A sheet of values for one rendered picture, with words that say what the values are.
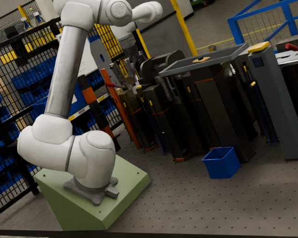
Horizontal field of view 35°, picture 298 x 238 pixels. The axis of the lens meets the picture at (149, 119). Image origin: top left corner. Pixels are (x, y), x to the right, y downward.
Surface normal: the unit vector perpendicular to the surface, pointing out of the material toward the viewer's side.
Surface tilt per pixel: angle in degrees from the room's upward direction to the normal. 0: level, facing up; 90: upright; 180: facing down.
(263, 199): 0
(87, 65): 90
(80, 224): 90
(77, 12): 80
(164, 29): 90
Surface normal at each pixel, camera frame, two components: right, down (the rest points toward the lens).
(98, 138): 0.33, -0.74
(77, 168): -0.11, 0.56
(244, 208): -0.40, -0.88
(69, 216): -0.51, 0.45
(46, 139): 0.07, -0.11
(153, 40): 0.74, -0.15
